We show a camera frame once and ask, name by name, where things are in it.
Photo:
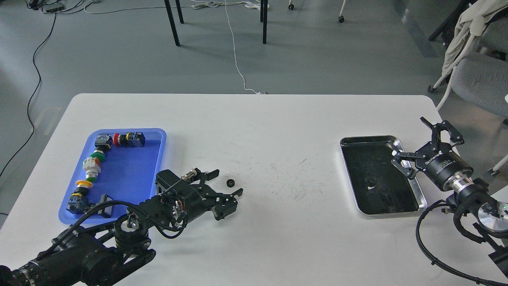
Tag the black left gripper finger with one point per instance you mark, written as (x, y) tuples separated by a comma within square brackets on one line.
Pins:
[(226, 204), (197, 178)]

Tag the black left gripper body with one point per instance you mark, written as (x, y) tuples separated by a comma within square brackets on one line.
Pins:
[(179, 203)]

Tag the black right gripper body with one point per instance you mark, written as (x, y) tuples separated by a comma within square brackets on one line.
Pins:
[(441, 164)]

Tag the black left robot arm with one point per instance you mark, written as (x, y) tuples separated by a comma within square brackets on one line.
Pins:
[(111, 240)]

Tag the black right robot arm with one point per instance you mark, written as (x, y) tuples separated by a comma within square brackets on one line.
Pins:
[(476, 215)]

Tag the silver metal tray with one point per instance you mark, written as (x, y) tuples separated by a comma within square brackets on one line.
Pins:
[(367, 157)]

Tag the blue plastic tray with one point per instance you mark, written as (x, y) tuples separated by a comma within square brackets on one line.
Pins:
[(128, 174)]

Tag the red emergency stop button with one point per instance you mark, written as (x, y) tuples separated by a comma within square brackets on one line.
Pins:
[(130, 139)]

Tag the grey office chair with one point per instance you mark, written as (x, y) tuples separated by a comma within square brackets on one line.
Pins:
[(478, 78)]

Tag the white orange push button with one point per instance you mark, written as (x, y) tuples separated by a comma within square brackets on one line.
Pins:
[(92, 169)]

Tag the beige jacket on chair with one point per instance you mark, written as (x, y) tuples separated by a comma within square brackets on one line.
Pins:
[(473, 21)]

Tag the black thin table leg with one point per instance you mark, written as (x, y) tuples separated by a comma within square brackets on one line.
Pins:
[(179, 11)]

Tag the black table leg left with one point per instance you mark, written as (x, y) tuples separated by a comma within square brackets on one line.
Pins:
[(172, 22)]

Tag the black table leg right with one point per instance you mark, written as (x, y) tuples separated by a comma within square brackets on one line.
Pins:
[(264, 19)]

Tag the black power strip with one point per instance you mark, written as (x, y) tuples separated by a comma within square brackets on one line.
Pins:
[(52, 7)]

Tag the green push button switch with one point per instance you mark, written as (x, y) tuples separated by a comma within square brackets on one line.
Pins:
[(103, 144)]

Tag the yellow push button switch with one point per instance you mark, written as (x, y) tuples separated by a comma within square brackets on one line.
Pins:
[(78, 202)]

